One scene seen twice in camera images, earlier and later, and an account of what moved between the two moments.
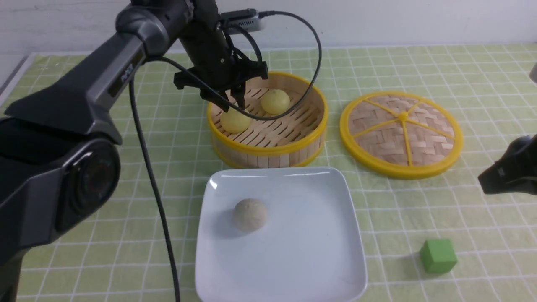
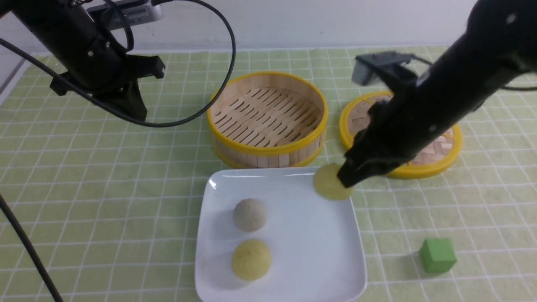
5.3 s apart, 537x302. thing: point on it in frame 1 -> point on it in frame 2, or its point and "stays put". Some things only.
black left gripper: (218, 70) -> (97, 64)
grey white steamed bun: (250, 214) stays put
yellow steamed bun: (234, 121) -> (251, 260)
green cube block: (439, 256) stays put
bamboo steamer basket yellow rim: (282, 125) stays put
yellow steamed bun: (275, 101) -> (327, 185)
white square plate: (280, 234) stays put
